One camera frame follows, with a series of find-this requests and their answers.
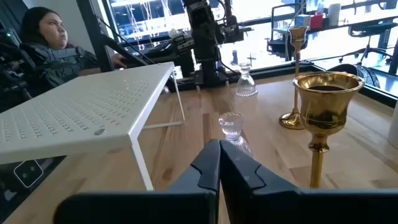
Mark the black upright rig post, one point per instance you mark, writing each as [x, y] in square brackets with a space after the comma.
[93, 34]

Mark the black device with white square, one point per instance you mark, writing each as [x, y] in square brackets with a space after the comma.
[28, 172]

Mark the clear glass candle holder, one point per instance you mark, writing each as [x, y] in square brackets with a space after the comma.
[231, 124]
[246, 84]

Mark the black framed chair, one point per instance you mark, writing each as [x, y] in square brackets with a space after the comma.
[273, 43]

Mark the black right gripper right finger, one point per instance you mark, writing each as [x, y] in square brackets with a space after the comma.
[248, 205]

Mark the person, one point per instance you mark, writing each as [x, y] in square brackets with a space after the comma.
[46, 31]

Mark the blue box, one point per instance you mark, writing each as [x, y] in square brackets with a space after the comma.
[303, 21]

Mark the gold candlestick holder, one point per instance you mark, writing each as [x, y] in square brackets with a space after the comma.
[326, 109]
[298, 35]

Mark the white perforated metal shelf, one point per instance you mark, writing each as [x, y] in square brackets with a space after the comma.
[77, 109]

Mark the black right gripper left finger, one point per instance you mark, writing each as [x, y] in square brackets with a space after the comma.
[199, 205]

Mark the white roll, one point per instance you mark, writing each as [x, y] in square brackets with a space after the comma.
[334, 14]

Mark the black diagonal frame strut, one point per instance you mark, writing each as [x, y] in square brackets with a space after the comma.
[124, 51]

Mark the black office chair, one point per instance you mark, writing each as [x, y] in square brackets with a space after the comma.
[370, 29]

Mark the black aluminium table frame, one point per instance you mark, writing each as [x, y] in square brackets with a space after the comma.
[273, 70]

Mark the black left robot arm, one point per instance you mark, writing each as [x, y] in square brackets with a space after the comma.
[203, 37]

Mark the red box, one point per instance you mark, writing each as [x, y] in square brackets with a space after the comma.
[316, 21]

